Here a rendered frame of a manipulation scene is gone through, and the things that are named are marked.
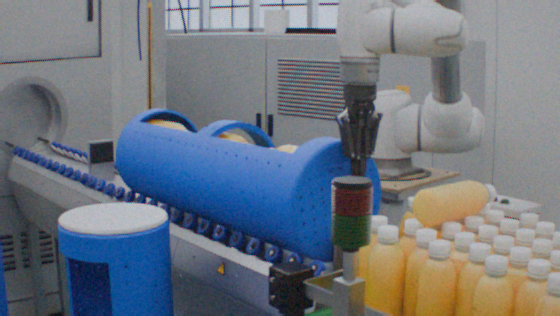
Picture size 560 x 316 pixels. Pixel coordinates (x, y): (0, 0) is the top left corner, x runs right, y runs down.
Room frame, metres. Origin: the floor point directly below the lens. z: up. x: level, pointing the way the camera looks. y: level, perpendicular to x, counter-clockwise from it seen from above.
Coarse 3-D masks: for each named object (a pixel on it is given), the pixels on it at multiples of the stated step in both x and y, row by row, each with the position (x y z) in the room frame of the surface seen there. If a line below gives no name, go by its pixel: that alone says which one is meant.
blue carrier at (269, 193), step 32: (128, 128) 2.27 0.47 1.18; (160, 128) 2.14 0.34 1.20; (192, 128) 2.39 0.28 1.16; (224, 128) 1.98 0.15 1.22; (256, 128) 2.04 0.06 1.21; (128, 160) 2.20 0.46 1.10; (160, 160) 2.05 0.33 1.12; (192, 160) 1.93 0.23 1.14; (224, 160) 1.83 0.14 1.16; (256, 160) 1.74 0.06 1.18; (288, 160) 1.67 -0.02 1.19; (320, 160) 1.65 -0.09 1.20; (160, 192) 2.08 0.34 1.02; (192, 192) 1.92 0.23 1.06; (224, 192) 1.79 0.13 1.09; (256, 192) 1.69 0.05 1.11; (288, 192) 1.61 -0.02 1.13; (320, 192) 1.65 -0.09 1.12; (224, 224) 1.87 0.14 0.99; (256, 224) 1.71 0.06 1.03; (288, 224) 1.60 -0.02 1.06; (320, 224) 1.65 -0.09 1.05; (320, 256) 1.65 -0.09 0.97
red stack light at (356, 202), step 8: (336, 192) 1.11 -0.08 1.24; (344, 192) 1.10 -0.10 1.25; (352, 192) 1.10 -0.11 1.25; (360, 192) 1.10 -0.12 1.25; (368, 192) 1.11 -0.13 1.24; (336, 200) 1.11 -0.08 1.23; (344, 200) 1.10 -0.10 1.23; (352, 200) 1.10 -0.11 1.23; (360, 200) 1.10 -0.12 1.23; (368, 200) 1.11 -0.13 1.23; (336, 208) 1.11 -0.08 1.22; (344, 208) 1.10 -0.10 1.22; (352, 208) 1.10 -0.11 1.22; (360, 208) 1.10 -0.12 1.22; (368, 208) 1.11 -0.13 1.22
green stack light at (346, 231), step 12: (336, 216) 1.11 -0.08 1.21; (348, 216) 1.10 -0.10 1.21; (360, 216) 1.10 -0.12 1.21; (372, 216) 1.12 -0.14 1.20; (336, 228) 1.11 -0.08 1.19; (348, 228) 1.10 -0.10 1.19; (360, 228) 1.10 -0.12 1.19; (336, 240) 1.11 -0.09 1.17; (348, 240) 1.10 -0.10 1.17; (360, 240) 1.10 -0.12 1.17
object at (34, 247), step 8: (32, 224) 3.19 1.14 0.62; (32, 232) 3.18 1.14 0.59; (32, 240) 3.18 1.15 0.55; (32, 248) 3.18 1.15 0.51; (40, 248) 3.21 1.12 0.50; (32, 256) 3.18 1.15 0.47; (40, 256) 3.20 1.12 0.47; (32, 264) 3.18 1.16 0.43; (40, 264) 3.20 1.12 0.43; (32, 272) 3.19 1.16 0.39; (40, 272) 3.20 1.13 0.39; (32, 280) 3.20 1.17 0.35; (40, 280) 3.20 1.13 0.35; (40, 288) 3.19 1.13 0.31; (40, 296) 3.19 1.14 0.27; (40, 304) 3.19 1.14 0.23; (40, 312) 3.18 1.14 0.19
